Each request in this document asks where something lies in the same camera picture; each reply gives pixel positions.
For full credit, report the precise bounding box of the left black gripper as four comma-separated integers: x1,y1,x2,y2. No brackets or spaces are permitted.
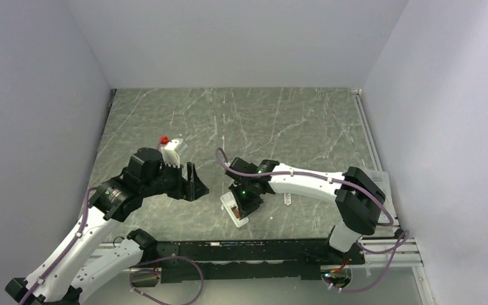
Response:
141,158,208,201

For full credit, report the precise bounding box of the white remote control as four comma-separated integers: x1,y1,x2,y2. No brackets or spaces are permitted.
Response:
220,192,249,228

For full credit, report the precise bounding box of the white battery compartment cover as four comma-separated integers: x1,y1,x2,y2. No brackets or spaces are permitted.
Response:
283,193,292,207

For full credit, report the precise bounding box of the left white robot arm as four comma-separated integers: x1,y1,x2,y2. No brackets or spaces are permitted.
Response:
5,146,209,304

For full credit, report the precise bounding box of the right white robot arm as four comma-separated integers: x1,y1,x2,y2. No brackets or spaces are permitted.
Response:
220,158,393,264

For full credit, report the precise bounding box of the clear plastic organizer box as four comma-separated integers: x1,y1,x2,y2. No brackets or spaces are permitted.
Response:
363,169,397,224

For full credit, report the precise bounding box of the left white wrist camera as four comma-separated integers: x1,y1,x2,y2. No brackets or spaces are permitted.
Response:
158,136,188,168

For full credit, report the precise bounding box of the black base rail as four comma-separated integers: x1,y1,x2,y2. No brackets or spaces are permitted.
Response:
136,238,365,283

